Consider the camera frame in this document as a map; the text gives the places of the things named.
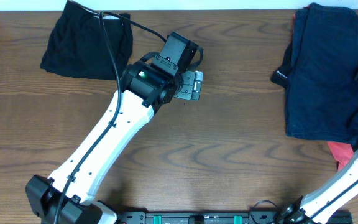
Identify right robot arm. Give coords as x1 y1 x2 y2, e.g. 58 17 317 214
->
272 60 358 223

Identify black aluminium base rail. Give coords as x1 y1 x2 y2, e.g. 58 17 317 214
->
116 210 278 224

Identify navy blue shorts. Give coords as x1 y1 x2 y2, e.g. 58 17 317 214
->
285 3 358 144

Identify red garment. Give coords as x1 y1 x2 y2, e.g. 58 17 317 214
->
327 141 354 171

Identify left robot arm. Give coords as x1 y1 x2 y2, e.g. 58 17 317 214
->
25 32 203 223

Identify folded black shorts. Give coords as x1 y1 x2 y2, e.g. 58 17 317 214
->
40 1 133 80

